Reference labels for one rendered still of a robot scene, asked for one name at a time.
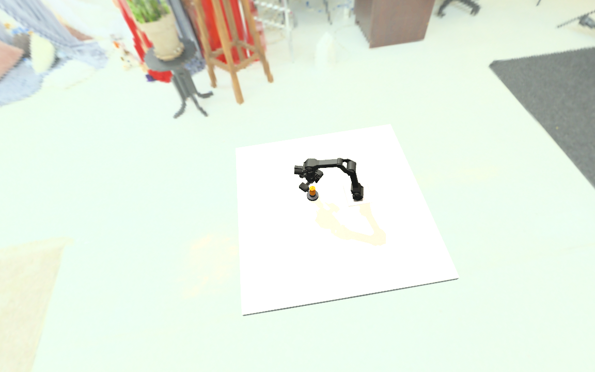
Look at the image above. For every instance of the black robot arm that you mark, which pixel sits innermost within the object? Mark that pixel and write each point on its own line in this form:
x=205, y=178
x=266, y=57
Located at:
x=311, y=166

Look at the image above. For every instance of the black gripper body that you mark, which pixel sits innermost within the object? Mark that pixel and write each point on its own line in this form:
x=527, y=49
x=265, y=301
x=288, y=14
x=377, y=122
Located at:
x=305, y=187

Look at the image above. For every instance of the black round pedestal with silver shaft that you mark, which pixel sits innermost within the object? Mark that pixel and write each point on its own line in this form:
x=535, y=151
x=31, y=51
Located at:
x=312, y=197

